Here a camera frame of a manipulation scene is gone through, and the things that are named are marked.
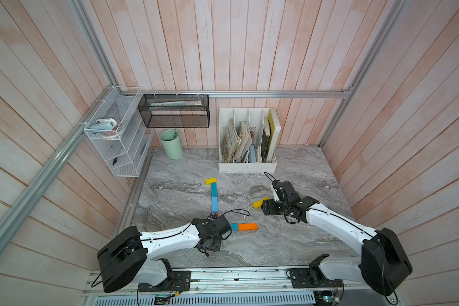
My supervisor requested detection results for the aluminium front rail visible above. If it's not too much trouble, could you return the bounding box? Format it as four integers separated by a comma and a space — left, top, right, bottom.
82, 265, 399, 297

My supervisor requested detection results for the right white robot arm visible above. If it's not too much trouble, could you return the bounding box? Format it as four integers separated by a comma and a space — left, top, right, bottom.
261, 179, 413, 297

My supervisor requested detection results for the small yellow wooden block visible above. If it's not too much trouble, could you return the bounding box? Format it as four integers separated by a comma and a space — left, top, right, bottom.
205, 178, 217, 185

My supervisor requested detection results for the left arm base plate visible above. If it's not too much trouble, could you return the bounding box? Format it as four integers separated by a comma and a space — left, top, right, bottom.
138, 270, 191, 293

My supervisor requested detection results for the black wire mesh basket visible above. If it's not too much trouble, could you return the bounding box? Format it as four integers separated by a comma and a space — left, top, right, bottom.
138, 93, 210, 129

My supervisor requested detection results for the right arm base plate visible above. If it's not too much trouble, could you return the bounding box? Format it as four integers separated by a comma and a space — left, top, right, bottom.
286, 268, 344, 289

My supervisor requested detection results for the mint green plastic cup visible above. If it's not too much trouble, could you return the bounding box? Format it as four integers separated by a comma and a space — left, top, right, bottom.
160, 130, 183, 160

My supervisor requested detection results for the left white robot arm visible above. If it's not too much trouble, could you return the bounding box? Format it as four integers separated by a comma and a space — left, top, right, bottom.
91, 215, 232, 293

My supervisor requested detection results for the cream hardcover book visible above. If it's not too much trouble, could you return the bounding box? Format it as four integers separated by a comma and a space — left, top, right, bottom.
266, 108, 282, 163

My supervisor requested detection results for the white plastic file organizer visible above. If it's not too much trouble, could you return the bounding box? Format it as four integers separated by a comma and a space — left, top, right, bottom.
219, 108, 277, 173

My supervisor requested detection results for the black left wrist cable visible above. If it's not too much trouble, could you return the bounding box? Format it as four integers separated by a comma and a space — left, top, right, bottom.
217, 208, 251, 221

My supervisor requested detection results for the white wire shelf rack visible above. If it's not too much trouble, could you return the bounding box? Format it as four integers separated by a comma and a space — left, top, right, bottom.
84, 86, 153, 177

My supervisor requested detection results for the illustrated Chinese history book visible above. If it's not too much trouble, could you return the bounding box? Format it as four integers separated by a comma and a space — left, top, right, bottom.
221, 119, 241, 163

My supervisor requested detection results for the light blue wooden block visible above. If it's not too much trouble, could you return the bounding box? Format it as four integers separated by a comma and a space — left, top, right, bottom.
212, 196, 219, 214

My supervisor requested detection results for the long yellow wooden block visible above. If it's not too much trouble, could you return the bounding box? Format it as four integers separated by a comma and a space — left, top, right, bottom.
252, 198, 269, 209

